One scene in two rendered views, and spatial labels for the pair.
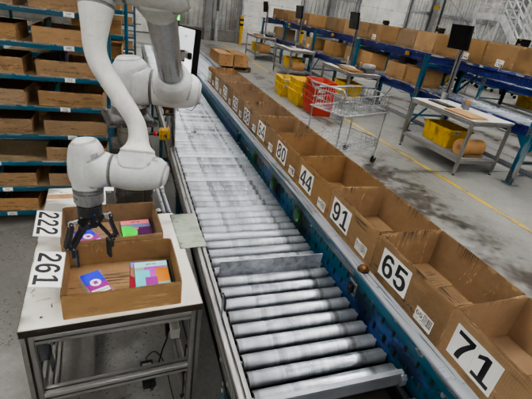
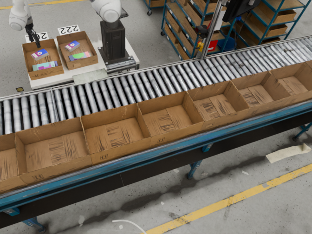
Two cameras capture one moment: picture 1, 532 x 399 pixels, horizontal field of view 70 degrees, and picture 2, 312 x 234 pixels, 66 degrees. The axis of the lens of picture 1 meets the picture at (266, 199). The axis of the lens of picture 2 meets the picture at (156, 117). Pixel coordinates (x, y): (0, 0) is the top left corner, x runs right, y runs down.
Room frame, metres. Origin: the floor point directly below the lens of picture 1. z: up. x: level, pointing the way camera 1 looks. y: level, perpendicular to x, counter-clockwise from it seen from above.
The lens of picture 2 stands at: (1.98, -1.18, 2.37)
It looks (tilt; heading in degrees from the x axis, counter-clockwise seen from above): 55 degrees down; 82
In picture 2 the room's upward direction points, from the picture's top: 10 degrees clockwise
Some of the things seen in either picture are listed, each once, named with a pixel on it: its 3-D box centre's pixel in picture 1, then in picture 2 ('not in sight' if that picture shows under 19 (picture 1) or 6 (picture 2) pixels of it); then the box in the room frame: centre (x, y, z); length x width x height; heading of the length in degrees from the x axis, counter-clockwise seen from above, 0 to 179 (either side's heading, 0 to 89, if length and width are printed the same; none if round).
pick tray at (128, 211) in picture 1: (112, 229); (77, 49); (1.37, 0.63, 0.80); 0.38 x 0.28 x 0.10; 117
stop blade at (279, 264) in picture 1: (272, 265); (55, 111); (1.33, -0.07, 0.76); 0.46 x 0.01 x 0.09; 112
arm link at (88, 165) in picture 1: (90, 163); (21, 7); (1.04, 0.54, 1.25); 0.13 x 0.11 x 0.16; 98
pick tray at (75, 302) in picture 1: (123, 274); (42, 58); (1.10, 0.48, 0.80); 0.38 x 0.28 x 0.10; 114
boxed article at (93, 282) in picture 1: (96, 286); (40, 55); (1.04, 0.55, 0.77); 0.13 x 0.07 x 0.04; 47
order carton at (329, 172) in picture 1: (336, 184); (115, 133); (1.84, -0.36, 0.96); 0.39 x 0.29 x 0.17; 22
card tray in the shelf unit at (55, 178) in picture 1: (81, 171); (196, 41); (2.70, 1.48, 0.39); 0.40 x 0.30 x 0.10; 112
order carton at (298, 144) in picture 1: (307, 157); (168, 118); (2.20, -0.21, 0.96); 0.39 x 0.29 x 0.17; 22
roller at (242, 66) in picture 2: (200, 134); (245, 70); (3.05, 0.62, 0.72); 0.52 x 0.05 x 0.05; 112
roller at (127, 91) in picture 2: (236, 204); (130, 97); (1.91, 0.16, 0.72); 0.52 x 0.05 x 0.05; 112
